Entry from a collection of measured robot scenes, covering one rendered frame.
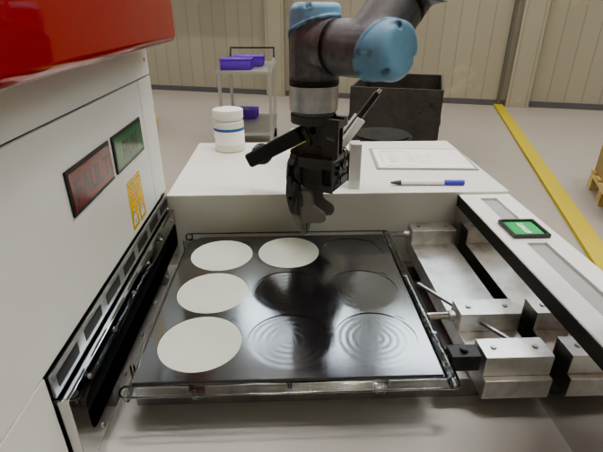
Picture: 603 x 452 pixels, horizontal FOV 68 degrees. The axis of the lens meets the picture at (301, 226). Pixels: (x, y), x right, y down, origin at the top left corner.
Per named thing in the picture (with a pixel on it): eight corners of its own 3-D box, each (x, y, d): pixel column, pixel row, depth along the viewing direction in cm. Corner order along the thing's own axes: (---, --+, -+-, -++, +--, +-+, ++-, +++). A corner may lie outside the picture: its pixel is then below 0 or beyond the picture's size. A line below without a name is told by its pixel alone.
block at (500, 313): (458, 332, 59) (461, 313, 58) (450, 316, 62) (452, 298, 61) (517, 330, 59) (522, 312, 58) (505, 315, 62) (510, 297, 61)
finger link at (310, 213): (321, 246, 75) (322, 195, 71) (290, 239, 77) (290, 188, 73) (329, 239, 77) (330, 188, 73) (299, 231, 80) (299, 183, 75)
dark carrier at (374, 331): (132, 386, 49) (131, 383, 48) (190, 239, 80) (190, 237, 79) (443, 378, 50) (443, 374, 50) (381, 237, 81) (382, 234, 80)
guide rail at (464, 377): (137, 405, 56) (133, 387, 54) (142, 393, 57) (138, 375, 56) (530, 394, 57) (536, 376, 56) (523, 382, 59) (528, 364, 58)
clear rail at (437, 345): (449, 393, 49) (450, 383, 48) (380, 235, 82) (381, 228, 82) (461, 392, 49) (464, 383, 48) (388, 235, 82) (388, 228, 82)
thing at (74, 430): (74, 470, 45) (50, 402, 41) (171, 254, 84) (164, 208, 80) (91, 470, 45) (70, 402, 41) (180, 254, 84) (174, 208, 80)
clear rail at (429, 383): (117, 402, 47) (115, 393, 47) (122, 392, 49) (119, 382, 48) (461, 392, 49) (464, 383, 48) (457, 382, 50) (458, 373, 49)
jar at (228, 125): (213, 153, 103) (209, 112, 99) (217, 145, 109) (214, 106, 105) (244, 153, 103) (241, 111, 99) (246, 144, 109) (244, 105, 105)
